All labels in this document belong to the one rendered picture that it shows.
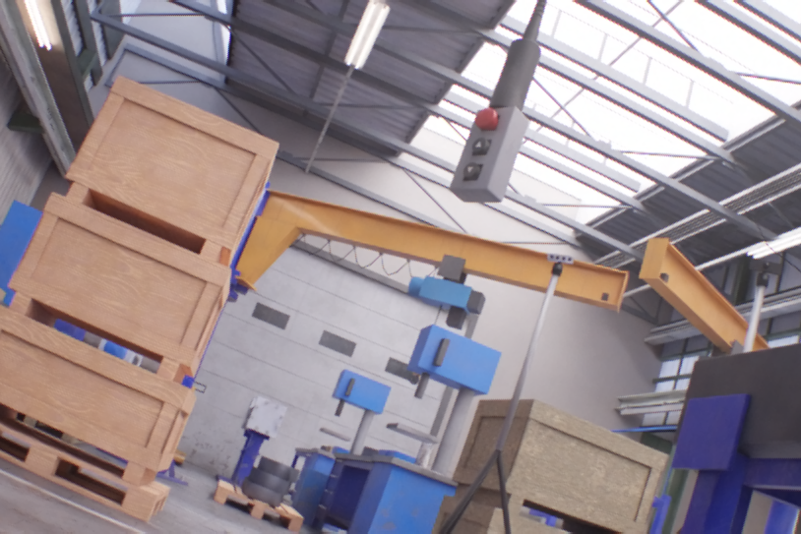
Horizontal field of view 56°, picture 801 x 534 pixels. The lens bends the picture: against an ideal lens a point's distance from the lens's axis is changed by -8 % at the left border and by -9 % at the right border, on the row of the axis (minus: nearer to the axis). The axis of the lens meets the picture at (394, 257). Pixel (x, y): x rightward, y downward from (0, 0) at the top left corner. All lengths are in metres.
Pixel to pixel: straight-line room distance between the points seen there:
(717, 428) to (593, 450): 3.73
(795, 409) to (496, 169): 0.49
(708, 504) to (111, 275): 3.51
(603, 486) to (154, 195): 3.05
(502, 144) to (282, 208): 6.83
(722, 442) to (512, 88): 0.56
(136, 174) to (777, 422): 3.76
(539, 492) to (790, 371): 3.65
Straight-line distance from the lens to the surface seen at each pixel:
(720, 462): 1.16
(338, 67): 12.18
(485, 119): 1.06
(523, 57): 1.12
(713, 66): 8.26
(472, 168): 1.03
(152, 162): 4.43
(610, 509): 5.01
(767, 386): 1.15
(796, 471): 1.65
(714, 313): 6.81
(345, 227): 7.48
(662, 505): 12.19
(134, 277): 4.24
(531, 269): 6.91
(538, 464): 4.70
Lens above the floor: 0.50
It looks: 17 degrees up
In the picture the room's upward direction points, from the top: 21 degrees clockwise
